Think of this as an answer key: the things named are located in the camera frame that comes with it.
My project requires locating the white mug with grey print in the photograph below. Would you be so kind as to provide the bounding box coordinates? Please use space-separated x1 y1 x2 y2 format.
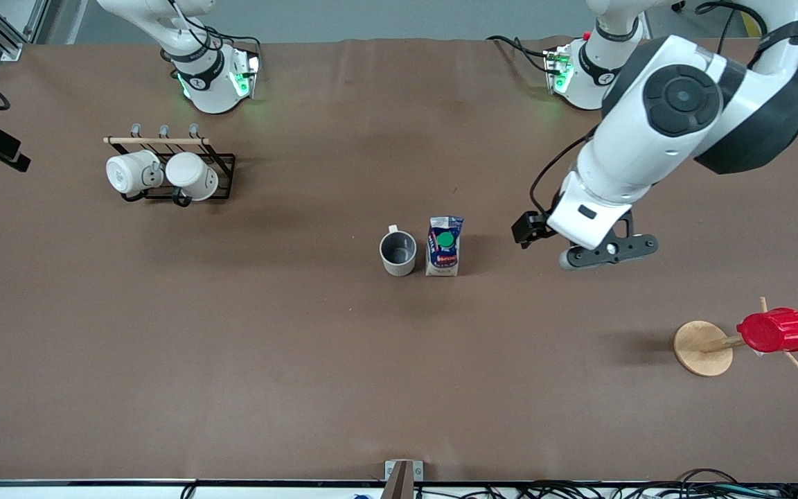
105 150 165 197

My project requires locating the black arm base cable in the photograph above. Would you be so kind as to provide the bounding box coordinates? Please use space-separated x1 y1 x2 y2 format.
487 34 553 74
162 0 263 70

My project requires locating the plain white mug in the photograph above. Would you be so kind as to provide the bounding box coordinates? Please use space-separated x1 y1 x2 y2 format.
165 151 220 203

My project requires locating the black right arm base cable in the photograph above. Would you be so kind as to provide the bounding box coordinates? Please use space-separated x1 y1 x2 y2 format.
162 0 263 70

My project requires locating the red plastic cup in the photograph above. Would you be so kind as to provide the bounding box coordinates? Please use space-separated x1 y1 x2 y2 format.
736 307 798 355

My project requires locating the aluminium frame profile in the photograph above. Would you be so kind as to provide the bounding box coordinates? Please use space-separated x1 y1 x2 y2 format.
0 0 51 62

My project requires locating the blue white milk carton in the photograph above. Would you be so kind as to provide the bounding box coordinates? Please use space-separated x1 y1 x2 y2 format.
425 215 466 278

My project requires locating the black cable bundle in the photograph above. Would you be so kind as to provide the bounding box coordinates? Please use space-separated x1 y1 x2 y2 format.
510 468 798 499

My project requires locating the black wire mug rack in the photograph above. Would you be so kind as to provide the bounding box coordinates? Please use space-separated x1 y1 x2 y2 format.
103 123 236 208

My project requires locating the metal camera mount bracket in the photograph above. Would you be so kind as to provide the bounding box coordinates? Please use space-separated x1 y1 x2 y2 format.
384 459 425 499

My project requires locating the wooden mug tree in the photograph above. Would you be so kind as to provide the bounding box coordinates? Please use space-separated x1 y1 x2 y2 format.
673 296 798 378

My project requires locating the brown table cover sheet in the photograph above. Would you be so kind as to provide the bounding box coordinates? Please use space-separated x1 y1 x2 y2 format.
0 36 798 483

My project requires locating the black left arm base cable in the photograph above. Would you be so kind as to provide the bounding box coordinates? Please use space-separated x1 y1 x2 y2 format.
487 34 553 74

